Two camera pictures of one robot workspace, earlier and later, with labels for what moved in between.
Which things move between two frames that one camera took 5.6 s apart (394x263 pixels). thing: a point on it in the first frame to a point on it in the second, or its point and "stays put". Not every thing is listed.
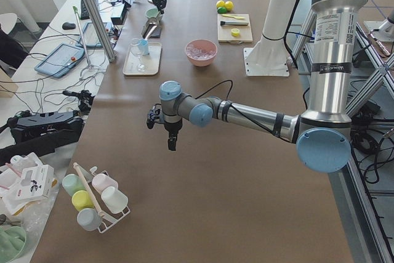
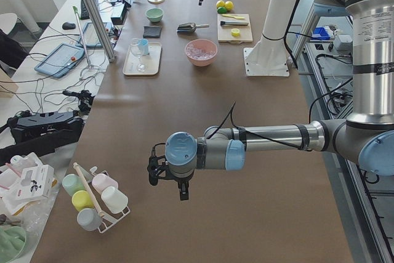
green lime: x=221 y=10 stays put
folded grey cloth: x=156 y=32 stays put
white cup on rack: x=116 y=200 stays put
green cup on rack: x=72 y=183 stays put
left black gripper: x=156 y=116 to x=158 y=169
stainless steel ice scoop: x=152 y=27 to x=189 y=27
